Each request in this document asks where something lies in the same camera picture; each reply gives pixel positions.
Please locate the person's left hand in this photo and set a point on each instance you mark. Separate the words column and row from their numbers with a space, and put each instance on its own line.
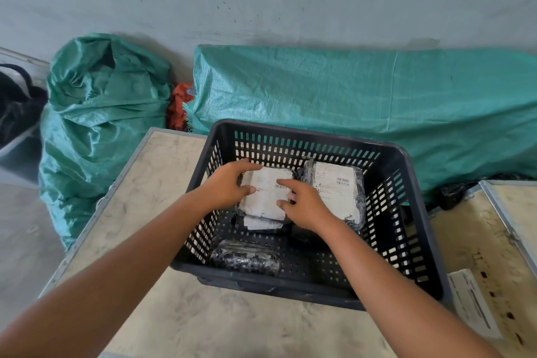
column 222, row 190

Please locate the person's right hand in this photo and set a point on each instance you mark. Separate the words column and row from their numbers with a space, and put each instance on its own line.
column 310, row 209

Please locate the person's left thumb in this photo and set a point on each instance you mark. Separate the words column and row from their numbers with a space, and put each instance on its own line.
column 248, row 190

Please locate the person's right thumb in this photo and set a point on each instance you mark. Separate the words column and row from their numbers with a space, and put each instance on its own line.
column 283, row 203

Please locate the black packet with white label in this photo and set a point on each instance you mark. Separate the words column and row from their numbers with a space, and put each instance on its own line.
column 266, row 198
column 335, row 190
column 262, row 224

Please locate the person's right forearm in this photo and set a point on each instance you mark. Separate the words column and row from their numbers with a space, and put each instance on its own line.
column 390, row 294

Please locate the person's left forearm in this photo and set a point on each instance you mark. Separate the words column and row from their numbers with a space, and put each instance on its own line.
column 117, row 278

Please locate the black wrapped packet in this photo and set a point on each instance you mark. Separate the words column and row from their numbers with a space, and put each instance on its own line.
column 245, row 257

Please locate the black plastic crate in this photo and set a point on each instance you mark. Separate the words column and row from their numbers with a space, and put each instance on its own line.
column 377, row 169

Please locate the red cloth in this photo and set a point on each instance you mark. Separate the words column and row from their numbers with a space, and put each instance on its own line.
column 178, row 106

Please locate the long green woven sack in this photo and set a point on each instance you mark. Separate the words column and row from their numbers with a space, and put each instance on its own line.
column 377, row 97

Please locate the crumpled green woven sack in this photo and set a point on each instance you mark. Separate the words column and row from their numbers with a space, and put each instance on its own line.
column 105, row 110

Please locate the white paper label sheet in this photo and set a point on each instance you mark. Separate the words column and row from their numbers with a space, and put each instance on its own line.
column 474, row 303

